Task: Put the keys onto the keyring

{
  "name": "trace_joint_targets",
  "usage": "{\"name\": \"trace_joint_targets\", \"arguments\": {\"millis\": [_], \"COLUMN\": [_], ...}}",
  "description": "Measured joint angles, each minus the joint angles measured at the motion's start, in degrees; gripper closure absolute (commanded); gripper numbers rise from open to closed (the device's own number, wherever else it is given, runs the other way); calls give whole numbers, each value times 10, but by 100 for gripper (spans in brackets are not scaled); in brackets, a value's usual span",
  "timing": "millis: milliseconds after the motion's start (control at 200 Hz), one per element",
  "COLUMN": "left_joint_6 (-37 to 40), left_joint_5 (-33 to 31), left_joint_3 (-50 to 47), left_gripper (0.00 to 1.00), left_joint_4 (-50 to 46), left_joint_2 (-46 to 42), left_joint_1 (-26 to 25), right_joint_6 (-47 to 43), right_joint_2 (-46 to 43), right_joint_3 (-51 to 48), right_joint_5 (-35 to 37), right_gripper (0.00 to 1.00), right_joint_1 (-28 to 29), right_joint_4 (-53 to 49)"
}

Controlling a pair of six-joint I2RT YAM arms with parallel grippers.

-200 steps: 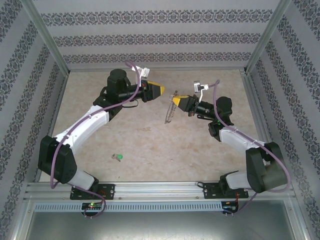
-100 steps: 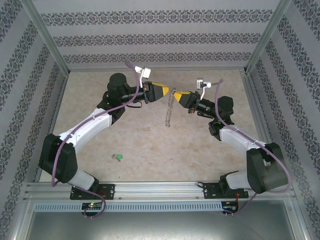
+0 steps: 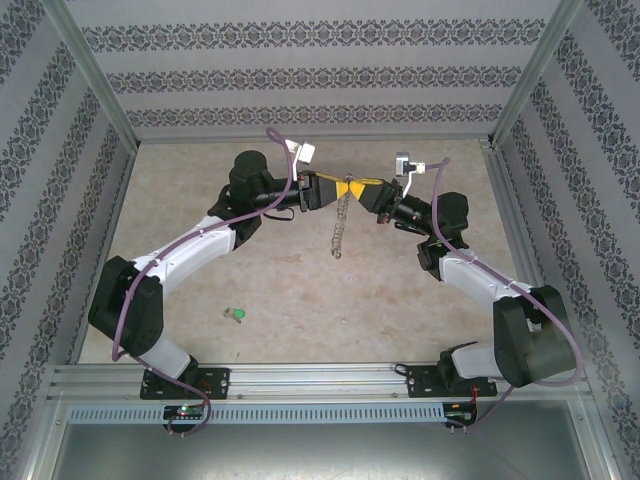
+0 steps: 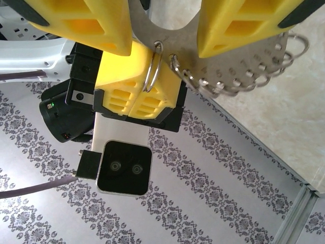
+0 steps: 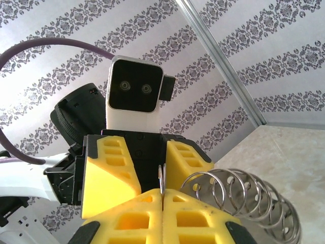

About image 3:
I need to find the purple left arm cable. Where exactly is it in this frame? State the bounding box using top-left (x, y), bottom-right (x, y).
top-left (110, 127), bottom-right (301, 439)

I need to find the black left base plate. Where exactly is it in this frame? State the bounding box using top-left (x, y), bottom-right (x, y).
top-left (139, 367), bottom-right (232, 401)

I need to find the aluminium frame post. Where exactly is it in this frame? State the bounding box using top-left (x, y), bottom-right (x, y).
top-left (39, 0), bottom-right (140, 151)
top-left (487, 0), bottom-right (586, 149)

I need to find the left controller board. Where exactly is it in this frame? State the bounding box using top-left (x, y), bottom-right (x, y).
top-left (159, 403), bottom-right (209, 436)

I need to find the right controller board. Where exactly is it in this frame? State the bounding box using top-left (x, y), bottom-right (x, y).
top-left (443, 401), bottom-right (480, 430)

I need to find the grey metal panel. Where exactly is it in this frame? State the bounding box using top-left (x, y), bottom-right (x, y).
top-left (49, 422), bottom-right (601, 480)

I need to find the controller board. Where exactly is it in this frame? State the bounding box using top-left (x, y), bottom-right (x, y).
top-left (159, 403), bottom-right (209, 436)
top-left (443, 401), bottom-right (480, 430)

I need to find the slotted grey cable duct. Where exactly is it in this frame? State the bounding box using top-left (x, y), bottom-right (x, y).
top-left (67, 403), bottom-right (446, 425)

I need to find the aluminium side rail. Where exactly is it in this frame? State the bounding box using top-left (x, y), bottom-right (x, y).
top-left (479, 139), bottom-right (571, 361)

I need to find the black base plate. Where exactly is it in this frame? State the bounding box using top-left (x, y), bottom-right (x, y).
top-left (139, 367), bottom-right (232, 401)
top-left (407, 366), bottom-right (499, 400)

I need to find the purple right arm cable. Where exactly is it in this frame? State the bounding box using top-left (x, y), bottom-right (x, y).
top-left (419, 157), bottom-right (585, 435)

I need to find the clear keyring loop with rings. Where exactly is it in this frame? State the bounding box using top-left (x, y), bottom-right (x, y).
top-left (330, 172), bottom-right (357, 260)

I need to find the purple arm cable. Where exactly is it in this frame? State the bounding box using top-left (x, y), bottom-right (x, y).
top-left (419, 157), bottom-right (585, 435)
top-left (110, 127), bottom-right (301, 439)

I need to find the aluminium mounting rail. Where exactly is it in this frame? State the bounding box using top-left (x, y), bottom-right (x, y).
top-left (47, 362), bottom-right (599, 401)

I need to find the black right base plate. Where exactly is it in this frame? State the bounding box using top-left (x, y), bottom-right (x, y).
top-left (407, 366), bottom-right (499, 400)

